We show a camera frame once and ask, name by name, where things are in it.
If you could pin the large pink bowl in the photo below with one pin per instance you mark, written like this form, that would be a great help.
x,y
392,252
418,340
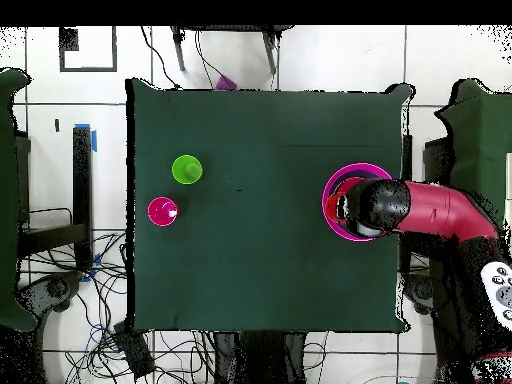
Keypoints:
x,y
335,228

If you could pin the small pinkish red bowl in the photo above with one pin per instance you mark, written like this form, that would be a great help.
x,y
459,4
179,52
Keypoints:
x,y
348,182

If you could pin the purple bowl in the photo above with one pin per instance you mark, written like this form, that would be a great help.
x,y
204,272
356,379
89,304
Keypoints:
x,y
360,172

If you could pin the green cup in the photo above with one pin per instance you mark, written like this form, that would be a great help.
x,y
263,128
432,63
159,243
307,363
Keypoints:
x,y
182,166

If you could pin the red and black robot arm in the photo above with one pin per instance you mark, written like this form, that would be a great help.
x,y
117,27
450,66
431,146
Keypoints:
x,y
440,208

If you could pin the black metal stand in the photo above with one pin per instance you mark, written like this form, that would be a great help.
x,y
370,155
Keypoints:
x,y
436,160
82,180

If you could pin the dark green tablecloth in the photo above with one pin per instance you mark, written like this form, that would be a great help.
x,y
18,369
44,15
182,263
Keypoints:
x,y
240,140

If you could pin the green cloth covered table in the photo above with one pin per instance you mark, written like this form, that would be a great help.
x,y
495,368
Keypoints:
x,y
8,200
480,132

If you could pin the small purple object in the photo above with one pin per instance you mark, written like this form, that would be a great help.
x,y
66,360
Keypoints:
x,y
224,84

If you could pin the pinkish red cup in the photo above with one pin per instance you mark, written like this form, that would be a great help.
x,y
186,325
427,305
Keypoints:
x,y
159,214

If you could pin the black power brick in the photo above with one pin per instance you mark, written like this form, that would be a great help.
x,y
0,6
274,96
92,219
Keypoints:
x,y
134,352

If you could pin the dark grey pedestal leg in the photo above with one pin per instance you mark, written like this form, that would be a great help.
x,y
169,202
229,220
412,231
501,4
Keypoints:
x,y
420,290
56,288

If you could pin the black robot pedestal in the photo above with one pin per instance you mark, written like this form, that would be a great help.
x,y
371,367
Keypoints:
x,y
260,360

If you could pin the black camera tripod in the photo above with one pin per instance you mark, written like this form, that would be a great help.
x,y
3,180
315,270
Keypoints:
x,y
179,52

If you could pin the black square frame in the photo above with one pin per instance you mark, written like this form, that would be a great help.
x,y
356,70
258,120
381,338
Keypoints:
x,y
88,70

